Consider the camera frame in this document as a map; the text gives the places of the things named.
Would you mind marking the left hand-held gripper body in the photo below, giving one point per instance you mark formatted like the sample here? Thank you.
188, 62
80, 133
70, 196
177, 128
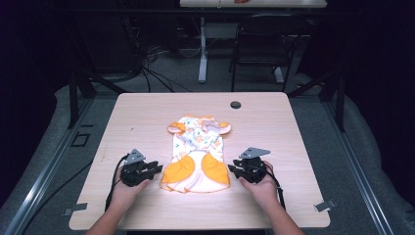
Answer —
134, 169

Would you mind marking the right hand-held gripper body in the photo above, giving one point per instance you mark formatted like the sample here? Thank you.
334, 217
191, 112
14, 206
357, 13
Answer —
253, 169

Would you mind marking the orange and white baby garment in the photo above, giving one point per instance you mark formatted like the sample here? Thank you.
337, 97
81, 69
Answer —
195, 156

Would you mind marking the person's right hand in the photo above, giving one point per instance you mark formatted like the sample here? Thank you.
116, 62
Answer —
261, 191

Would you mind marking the person's left hand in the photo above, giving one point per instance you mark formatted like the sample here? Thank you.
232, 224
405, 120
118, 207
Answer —
125, 194

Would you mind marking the grey tape strip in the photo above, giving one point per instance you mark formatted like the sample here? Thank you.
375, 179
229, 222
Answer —
324, 205
76, 208

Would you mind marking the black metal stand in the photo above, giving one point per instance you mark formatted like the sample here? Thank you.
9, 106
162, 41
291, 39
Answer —
332, 88
78, 88

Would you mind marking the white table leg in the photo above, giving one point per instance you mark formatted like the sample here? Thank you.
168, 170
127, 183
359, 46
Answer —
203, 49

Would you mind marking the black folding chair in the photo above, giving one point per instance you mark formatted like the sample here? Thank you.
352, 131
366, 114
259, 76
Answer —
264, 39

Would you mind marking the white background table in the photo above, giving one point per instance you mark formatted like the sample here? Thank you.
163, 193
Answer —
261, 4

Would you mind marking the orange object on background table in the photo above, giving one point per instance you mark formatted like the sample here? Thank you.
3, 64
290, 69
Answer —
241, 1

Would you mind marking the aluminium floor rail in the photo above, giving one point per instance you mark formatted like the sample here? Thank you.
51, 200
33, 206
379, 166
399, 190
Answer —
359, 169
42, 176

